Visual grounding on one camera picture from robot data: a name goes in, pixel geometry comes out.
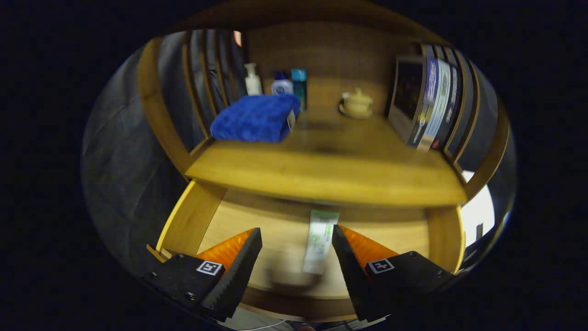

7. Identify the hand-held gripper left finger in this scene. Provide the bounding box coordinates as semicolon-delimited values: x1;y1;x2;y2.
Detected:
142;228;263;322

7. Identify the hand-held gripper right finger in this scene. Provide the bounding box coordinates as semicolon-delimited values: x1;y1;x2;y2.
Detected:
332;224;458;322

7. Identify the white and green tube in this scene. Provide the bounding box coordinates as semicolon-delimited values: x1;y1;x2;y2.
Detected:
302;209;340;275

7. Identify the wooden drawer with black knob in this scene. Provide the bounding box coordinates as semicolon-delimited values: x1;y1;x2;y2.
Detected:
146;179;467;322

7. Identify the wooden countertop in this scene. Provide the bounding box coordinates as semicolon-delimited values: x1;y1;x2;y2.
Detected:
184;108;468;207

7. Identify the wooden cabinet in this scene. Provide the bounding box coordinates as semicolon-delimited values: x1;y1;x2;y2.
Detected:
138;2;511;322

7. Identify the white table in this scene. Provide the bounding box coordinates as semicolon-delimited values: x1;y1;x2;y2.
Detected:
459;171;496;249

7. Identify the folded blue towel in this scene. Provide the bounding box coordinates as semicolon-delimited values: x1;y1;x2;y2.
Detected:
210;94;301;143

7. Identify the beige lidded teacup with saucer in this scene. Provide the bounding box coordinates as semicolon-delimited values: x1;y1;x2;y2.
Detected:
339;88;374;120

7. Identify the book with blue spine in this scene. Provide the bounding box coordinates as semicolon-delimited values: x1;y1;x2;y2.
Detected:
387;56;439;148

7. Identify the book with pale spine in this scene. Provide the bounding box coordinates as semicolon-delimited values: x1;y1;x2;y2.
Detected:
417;59;453;152

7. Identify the white pump bottle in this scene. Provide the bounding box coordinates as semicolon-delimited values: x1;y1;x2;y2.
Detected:
243;63;263;96

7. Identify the white bottle with blue cap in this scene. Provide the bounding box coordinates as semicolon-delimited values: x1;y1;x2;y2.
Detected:
271;71;294;96

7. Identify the book with black spine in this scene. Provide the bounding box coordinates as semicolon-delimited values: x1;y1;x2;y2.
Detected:
432;64;462;151

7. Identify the teal bottle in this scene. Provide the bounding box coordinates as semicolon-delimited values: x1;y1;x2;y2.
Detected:
291;69;307;112

